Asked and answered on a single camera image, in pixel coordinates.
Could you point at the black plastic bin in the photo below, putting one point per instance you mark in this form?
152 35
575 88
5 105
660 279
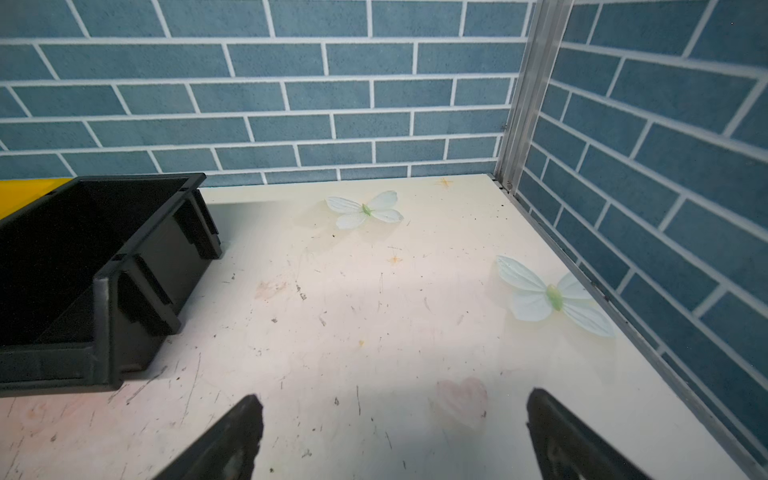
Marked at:
94 275

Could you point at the yellow plastic bin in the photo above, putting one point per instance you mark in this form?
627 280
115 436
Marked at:
16 194

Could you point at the aluminium corner post right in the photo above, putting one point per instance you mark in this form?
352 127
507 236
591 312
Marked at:
547 27

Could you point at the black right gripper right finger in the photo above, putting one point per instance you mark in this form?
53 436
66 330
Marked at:
567 448

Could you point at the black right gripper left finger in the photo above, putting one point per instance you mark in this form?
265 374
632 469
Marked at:
227 450

